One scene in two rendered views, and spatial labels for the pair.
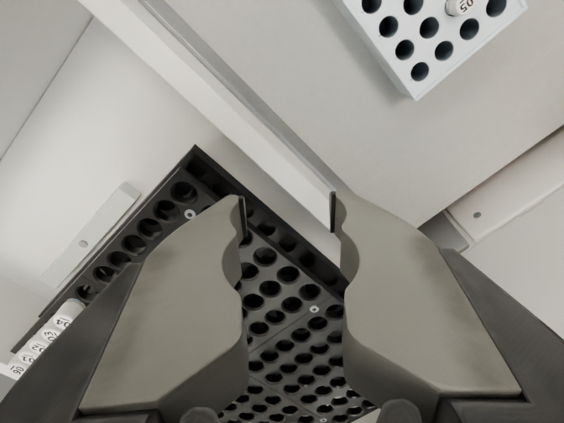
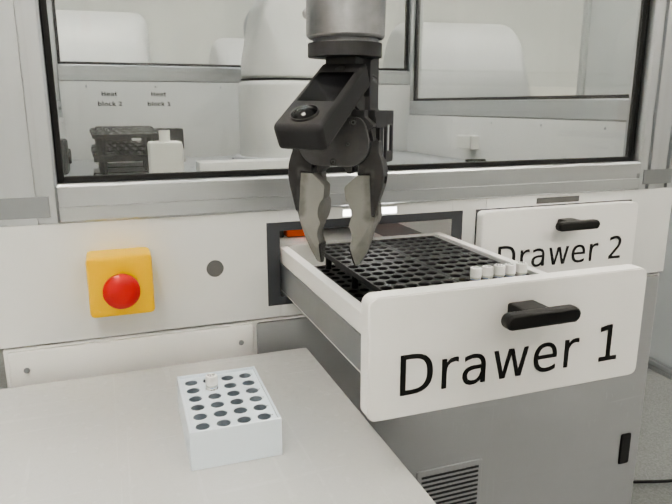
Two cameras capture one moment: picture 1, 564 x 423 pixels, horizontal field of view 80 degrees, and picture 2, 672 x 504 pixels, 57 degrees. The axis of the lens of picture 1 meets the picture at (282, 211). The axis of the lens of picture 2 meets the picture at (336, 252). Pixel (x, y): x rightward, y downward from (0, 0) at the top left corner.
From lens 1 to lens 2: 0.55 m
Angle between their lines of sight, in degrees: 50
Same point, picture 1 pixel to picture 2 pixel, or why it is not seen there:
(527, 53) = (171, 392)
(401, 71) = (255, 377)
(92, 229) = not seen: hidden behind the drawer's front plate
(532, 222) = (220, 314)
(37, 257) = not seen: hidden behind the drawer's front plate
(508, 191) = (216, 348)
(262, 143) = (342, 295)
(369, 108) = (279, 396)
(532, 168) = (194, 356)
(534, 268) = (238, 284)
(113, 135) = not seen: hidden behind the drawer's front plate
